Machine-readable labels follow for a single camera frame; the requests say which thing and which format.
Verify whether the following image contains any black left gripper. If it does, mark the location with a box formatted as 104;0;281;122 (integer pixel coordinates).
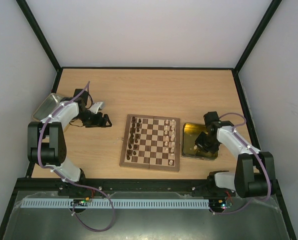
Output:
75;109;111;128

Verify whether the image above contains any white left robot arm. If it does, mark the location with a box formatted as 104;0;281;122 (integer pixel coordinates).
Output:
27;85;112;183

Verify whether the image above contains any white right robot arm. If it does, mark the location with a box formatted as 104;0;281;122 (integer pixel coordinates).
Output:
195;111;276;200

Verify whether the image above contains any wooden chess board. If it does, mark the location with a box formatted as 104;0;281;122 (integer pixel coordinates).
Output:
119;114;181;172

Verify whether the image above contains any gold metal tin tray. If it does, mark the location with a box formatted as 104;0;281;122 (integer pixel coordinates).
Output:
181;123;218;161

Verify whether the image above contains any silver metal tray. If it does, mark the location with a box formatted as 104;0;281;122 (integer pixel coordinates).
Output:
32;93;63;122

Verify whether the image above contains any black frame rail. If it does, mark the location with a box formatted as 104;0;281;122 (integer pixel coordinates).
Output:
12;177;236;198

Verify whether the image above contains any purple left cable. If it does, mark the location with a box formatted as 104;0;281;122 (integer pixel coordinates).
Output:
36;80;116;233

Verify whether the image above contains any white slotted cable duct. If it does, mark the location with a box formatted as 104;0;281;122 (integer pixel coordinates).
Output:
21;198;209;209

